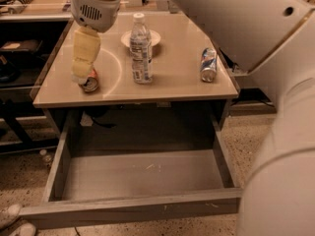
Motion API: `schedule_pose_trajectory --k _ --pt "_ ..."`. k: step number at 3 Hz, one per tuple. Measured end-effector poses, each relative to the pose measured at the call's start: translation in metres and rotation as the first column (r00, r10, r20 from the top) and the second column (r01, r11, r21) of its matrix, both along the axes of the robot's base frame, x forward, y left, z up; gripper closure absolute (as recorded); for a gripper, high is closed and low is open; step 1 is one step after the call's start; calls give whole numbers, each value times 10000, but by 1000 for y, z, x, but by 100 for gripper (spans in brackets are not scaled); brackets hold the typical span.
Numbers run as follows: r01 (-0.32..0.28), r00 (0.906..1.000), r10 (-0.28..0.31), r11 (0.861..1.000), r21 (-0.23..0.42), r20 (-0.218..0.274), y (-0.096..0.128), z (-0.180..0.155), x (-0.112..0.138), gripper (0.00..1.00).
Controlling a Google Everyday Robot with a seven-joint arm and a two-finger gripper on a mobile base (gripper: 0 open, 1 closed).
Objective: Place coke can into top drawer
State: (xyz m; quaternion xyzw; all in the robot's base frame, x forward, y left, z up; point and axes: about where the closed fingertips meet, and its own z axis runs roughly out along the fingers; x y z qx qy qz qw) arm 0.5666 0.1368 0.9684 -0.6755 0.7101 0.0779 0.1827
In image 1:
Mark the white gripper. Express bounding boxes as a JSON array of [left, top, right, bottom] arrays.
[[71, 0, 120, 85]]

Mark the red coke can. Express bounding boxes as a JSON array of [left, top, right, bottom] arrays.
[[81, 69, 99, 92]]

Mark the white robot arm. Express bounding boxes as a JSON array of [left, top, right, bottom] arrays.
[[171, 0, 315, 236]]

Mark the grey cabinet with tan top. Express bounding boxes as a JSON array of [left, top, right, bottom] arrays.
[[31, 11, 241, 140]]

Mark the blue pepsi can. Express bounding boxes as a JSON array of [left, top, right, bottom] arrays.
[[200, 48, 218, 83]]

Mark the open grey top drawer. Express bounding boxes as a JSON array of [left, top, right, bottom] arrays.
[[21, 112, 242, 229]]

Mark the small white plate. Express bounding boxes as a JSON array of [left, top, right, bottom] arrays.
[[121, 30, 160, 47]]

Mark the clear plastic water bottle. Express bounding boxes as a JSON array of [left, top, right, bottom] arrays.
[[130, 13, 153, 84]]

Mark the plastic bottle on floor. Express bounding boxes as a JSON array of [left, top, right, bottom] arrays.
[[39, 149, 53, 168]]

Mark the white shoe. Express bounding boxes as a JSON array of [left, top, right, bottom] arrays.
[[0, 204, 36, 236]]

